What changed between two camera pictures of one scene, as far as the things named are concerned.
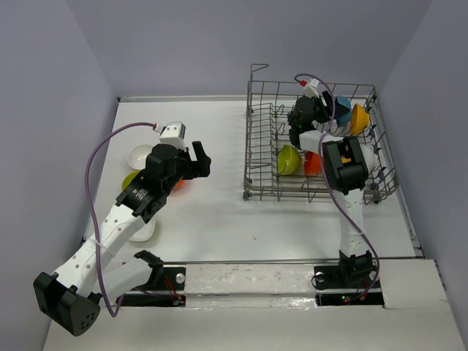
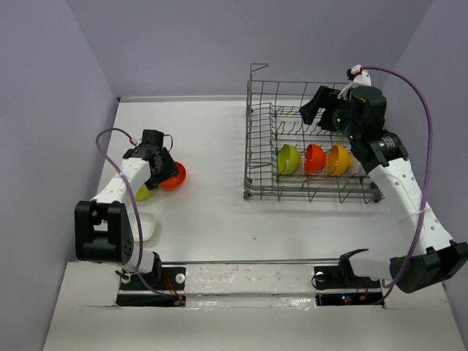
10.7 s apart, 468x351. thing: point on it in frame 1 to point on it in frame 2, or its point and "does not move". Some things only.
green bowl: x=289 y=160 does not move
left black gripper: x=199 y=168 to x=170 y=170
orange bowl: x=312 y=163 does not move
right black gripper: x=325 y=109 to x=325 y=98
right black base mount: x=348 y=284 does not move
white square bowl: x=148 y=231 does not move
